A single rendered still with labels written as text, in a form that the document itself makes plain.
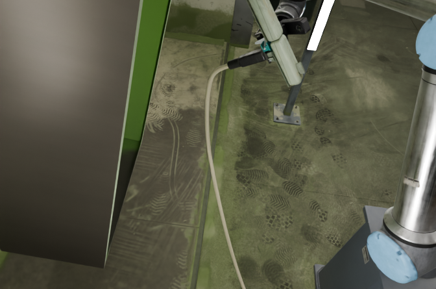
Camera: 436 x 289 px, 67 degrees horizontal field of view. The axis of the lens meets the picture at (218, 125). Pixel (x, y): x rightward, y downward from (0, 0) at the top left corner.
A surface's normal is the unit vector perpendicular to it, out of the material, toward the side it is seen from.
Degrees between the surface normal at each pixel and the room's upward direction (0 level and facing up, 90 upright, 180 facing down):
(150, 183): 0
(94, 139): 90
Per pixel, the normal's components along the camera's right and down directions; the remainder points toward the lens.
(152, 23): -0.07, 0.73
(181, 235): 0.09, -0.67
